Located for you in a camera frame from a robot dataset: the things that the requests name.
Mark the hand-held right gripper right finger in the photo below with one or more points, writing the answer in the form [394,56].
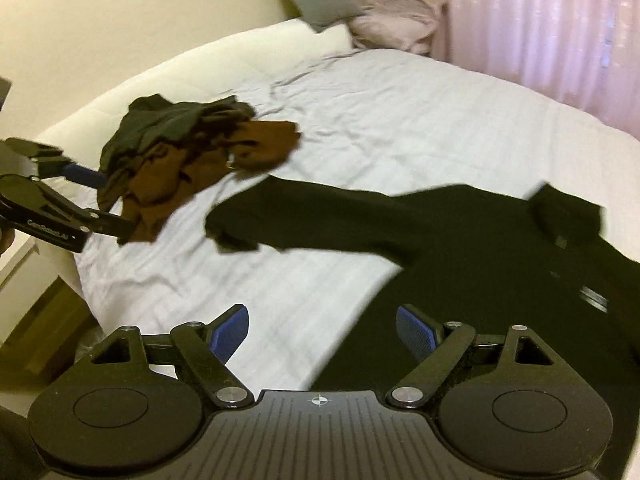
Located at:
[415,332]

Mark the white padded headboard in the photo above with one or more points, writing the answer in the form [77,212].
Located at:
[200,65]

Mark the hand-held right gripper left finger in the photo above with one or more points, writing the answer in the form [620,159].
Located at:
[232,332]

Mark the pink patterned curtain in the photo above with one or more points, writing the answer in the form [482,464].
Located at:
[540,25]

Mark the pink quilt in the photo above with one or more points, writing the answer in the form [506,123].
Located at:
[395,15]

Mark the bed with white striped sheet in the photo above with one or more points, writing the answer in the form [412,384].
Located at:
[400,125]

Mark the dark green garment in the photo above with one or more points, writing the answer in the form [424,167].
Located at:
[150,125]

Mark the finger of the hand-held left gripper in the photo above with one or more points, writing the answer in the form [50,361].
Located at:
[110,225]
[85,176]

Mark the white nightstand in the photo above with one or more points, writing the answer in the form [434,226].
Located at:
[25,270]

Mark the brown garment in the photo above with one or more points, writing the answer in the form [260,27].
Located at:
[165,175]

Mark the black sweater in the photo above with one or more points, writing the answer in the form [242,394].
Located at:
[475,250]

